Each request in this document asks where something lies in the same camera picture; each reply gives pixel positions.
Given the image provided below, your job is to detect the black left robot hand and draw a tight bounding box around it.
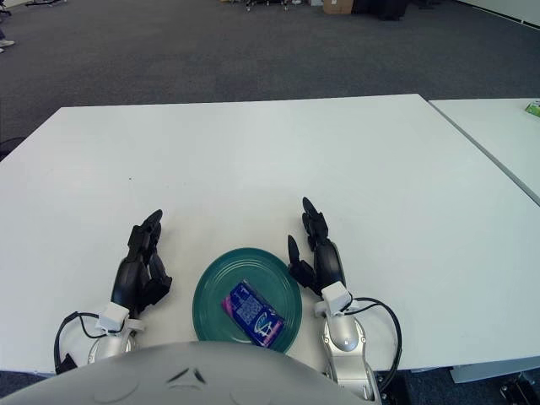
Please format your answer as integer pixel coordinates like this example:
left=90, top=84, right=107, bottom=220
left=110, top=208, right=174, bottom=320

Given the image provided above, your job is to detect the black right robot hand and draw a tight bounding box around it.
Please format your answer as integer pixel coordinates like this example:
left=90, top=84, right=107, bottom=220
left=287, top=196, right=347, bottom=296

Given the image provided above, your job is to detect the blue purple gum pack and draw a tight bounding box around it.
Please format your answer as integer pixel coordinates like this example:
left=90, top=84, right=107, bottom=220
left=222, top=280, right=286, bottom=348

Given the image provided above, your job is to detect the green ridged plate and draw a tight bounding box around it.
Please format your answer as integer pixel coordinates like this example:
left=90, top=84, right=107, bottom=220
left=192, top=247, right=304, bottom=355

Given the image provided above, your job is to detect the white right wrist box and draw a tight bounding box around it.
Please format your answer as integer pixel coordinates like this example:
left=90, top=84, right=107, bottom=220
left=314, top=281, right=359, bottom=317

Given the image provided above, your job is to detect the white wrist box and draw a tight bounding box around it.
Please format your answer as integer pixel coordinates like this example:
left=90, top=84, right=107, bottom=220
left=314, top=281, right=359, bottom=317
left=94, top=302, right=143, bottom=337

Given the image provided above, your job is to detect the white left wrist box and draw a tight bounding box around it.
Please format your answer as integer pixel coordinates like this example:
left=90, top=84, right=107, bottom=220
left=94, top=302, right=143, bottom=337

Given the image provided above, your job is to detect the grey robot torso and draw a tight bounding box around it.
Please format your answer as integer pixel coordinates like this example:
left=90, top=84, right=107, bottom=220
left=0, top=340, right=364, bottom=405

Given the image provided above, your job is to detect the black wheeled base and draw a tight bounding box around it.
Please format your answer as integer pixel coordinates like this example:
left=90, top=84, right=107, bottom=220
left=499, top=373, right=540, bottom=405

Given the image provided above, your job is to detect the brown cardboard box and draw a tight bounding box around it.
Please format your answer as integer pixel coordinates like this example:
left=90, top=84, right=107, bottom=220
left=322, top=0, right=354, bottom=15

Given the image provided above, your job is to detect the black cabinet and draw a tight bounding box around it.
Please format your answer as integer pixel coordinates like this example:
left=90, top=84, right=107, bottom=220
left=353, top=0, right=408, bottom=21

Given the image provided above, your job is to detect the wheeled metal cart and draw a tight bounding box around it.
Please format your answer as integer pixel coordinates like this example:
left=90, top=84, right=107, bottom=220
left=242, top=0, right=292, bottom=12

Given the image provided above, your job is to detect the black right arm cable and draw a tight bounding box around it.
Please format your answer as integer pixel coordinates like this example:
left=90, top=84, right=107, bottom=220
left=341, top=297, right=402, bottom=387

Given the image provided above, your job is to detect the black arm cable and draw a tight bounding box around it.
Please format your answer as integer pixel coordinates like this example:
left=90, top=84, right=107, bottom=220
left=341, top=297, right=402, bottom=387
left=53, top=310, right=111, bottom=375

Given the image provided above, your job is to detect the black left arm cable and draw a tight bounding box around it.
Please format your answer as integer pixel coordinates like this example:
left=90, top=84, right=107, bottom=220
left=53, top=310, right=111, bottom=375

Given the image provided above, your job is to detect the grey table frame beam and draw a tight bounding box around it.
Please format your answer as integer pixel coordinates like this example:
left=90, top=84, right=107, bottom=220
left=453, top=360, right=540, bottom=383

